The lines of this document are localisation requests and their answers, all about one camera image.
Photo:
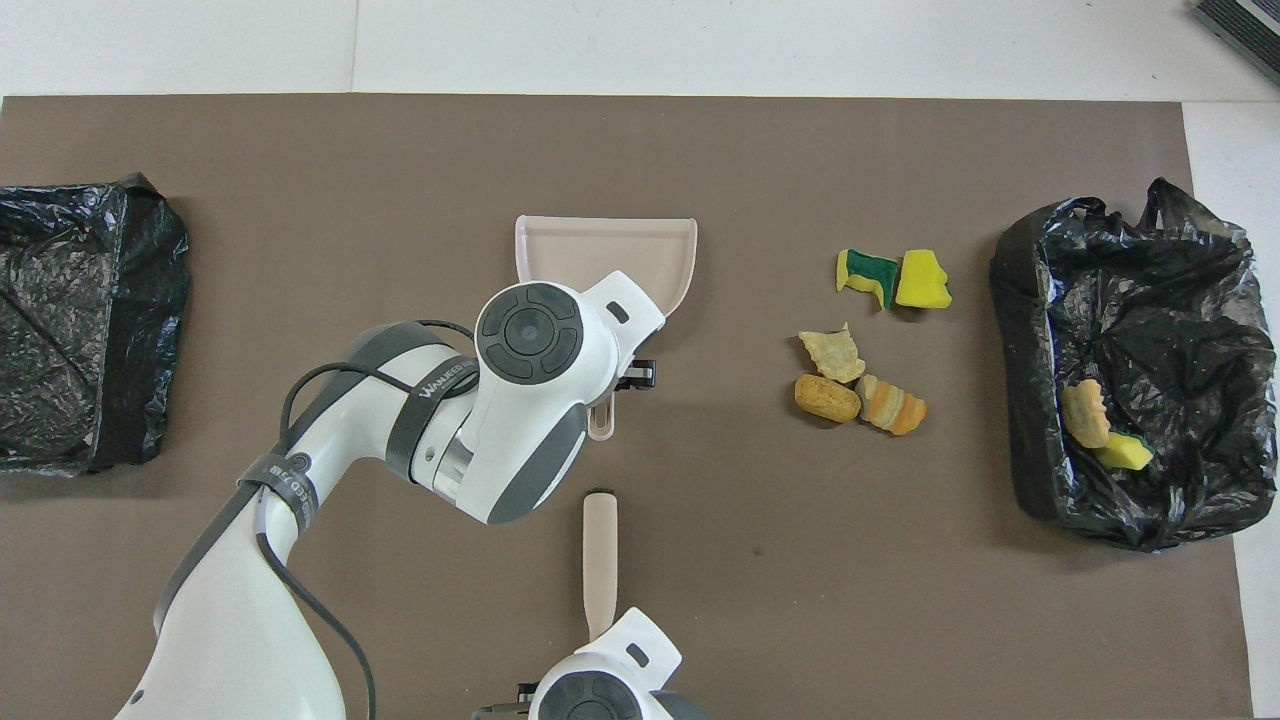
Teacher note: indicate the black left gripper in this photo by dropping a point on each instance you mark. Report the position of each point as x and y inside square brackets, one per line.
[637, 376]

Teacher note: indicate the beige plastic dustpan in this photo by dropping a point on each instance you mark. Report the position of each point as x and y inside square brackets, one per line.
[600, 250]

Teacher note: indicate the beige hand brush black bristles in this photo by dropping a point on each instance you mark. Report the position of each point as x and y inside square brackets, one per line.
[600, 560]

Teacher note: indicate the golden brown bun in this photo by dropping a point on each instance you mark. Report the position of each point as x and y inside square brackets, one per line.
[827, 398]

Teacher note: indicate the pale torn bread piece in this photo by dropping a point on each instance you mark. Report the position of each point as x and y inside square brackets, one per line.
[835, 352]

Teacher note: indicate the green-topped yellow sponge piece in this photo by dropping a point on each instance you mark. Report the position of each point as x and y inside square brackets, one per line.
[866, 272]

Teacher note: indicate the orange striped bread roll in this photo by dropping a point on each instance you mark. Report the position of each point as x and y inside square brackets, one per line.
[892, 407]

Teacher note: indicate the large yellow sponge piece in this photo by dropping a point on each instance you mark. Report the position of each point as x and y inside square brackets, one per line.
[922, 282]

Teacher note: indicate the pale lumpy bread piece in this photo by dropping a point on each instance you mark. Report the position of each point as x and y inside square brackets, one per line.
[1085, 412]

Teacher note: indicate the small yellow sponge wedge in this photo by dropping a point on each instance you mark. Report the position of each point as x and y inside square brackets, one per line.
[1125, 452]

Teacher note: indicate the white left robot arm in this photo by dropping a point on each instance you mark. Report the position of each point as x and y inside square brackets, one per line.
[230, 630]

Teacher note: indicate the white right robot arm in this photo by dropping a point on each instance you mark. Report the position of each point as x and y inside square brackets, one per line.
[600, 695]

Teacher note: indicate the crumpled black trash bag bin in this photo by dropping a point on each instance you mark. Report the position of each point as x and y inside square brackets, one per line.
[1180, 330]

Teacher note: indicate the smooth black trash bag bin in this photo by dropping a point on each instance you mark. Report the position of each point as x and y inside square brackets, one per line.
[70, 330]

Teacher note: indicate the brown table mat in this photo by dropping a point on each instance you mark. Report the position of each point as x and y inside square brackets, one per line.
[400, 150]

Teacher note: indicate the dark ribbed device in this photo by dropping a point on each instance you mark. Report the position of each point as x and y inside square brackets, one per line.
[1250, 25]

